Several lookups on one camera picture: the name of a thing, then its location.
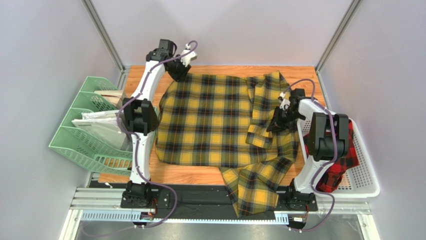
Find yellow plaid long sleeve shirt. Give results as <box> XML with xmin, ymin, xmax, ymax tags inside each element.
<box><xmin>155</xmin><ymin>71</ymin><xmax>300</xmax><ymax>218</ymax></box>

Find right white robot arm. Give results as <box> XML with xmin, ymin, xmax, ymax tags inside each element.
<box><xmin>266</xmin><ymin>88</ymin><xmax>349</xmax><ymax>211</ymax></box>

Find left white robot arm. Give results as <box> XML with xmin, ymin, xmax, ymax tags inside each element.
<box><xmin>118</xmin><ymin>39</ymin><xmax>198</xmax><ymax>209</ymax></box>

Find red plaid long sleeve shirt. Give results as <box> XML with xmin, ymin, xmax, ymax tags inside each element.
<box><xmin>315</xmin><ymin>120</ymin><xmax>360</xmax><ymax>193</ymax></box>

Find book in file rack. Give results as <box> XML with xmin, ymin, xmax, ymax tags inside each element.
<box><xmin>94</xmin><ymin>90</ymin><xmax>128</xmax><ymax>108</ymax></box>

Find papers in file rack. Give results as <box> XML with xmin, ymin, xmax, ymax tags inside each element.
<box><xmin>71</xmin><ymin>110</ymin><xmax>133</xmax><ymax>152</ymax></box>

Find white plastic basket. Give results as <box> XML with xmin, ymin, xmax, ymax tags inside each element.
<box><xmin>294</xmin><ymin>119</ymin><xmax>380</xmax><ymax>200</ymax></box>

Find green plastic file rack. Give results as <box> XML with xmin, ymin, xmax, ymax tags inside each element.
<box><xmin>48</xmin><ymin>76</ymin><xmax>161</xmax><ymax>177</ymax></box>

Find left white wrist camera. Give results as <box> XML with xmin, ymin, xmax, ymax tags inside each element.
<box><xmin>179</xmin><ymin>48</ymin><xmax>198</xmax><ymax>67</ymax></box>

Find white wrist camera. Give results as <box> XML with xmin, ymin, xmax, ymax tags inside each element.
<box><xmin>179</xmin><ymin>48</ymin><xmax>198</xmax><ymax>67</ymax></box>
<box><xmin>278</xmin><ymin>92</ymin><xmax>291</xmax><ymax>111</ymax></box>

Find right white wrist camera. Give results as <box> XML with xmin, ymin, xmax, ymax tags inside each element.
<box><xmin>278</xmin><ymin>92</ymin><xmax>291</xmax><ymax>111</ymax></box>

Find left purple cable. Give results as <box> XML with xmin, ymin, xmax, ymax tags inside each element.
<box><xmin>115</xmin><ymin>40</ymin><xmax>199</xmax><ymax>229</ymax></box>

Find purple cable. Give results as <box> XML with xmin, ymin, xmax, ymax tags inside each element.
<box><xmin>279</xmin><ymin>78</ymin><xmax>340</xmax><ymax>233</ymax></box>
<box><xmin>115</xmin><ymin>40</ymin><xmax>199</xmax><ymax>229</ymax></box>

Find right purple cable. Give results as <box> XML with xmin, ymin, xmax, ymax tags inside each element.
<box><xmin>279</xmin><ymin>78</ymin><xmax>340</xmax><ymax>233</ymax></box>

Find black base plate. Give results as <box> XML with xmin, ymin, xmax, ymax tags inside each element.
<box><xmin>110</xmin><ymin>183</ymin><xmax>318</xmax><ymax>220</ymax></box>

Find aluminium frame rail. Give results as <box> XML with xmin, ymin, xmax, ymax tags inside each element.
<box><xmin>59</xmin><ymin>184</ymin><xmax>380</xmax><ymax>240</ymax></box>

